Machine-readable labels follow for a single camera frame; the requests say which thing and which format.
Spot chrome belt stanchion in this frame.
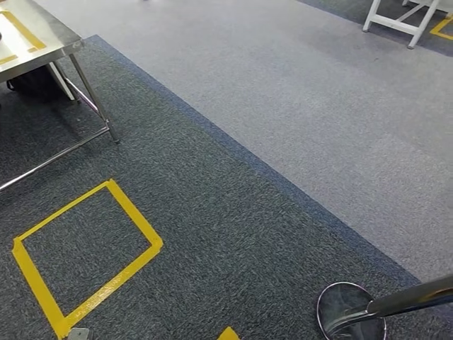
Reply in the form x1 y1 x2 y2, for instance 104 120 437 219
317 274 453 340

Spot yellow floor tape line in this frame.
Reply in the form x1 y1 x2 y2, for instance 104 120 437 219
11 178 164 340

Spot white furniture leg frame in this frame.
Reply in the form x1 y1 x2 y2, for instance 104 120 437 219
363 0 453 50

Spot steel-topped workbench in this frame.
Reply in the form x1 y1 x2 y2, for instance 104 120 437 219
0 0 121 193

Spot large yellow tape rectangle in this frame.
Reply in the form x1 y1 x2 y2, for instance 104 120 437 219
0 9 47 67

